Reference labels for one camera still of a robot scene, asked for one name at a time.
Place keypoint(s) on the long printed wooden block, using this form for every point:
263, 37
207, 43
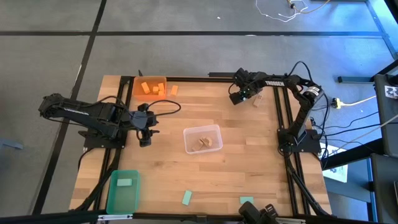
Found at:
257, 100

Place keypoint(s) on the black crossbar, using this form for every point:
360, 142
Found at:
62, 217

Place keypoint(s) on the teal plastic bin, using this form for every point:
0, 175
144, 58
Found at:
124, 199

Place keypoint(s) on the dark grey cabinet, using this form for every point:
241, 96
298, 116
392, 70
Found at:
385, 124

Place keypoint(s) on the silver metal bracket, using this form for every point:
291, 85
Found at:
115, 217
292, 221

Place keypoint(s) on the white power strip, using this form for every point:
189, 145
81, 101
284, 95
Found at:
335, 102

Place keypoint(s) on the black aluminium table frame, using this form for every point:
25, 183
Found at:
186, 79

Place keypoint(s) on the blue metal floor bar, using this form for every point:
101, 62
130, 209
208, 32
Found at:
354, 79

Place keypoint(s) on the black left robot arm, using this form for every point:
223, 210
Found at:
81, 113

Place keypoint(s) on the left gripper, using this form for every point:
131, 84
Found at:
141, 119

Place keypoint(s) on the orange plastic bin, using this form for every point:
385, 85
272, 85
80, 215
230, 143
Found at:
136, 93

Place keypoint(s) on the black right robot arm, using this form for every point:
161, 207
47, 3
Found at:
300, 118

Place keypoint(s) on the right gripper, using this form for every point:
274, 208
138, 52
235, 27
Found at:
244, 93

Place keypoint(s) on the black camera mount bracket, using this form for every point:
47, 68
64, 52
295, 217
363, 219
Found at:
222, 74

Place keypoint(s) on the blue tape strip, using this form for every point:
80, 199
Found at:
11, 144

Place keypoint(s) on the white paper sheet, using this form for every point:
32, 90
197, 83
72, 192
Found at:
337, 174

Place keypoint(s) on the clear plastic bin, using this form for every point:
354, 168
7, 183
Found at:
214, 133

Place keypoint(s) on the black white marker tag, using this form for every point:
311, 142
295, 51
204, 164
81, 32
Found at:
391, 91

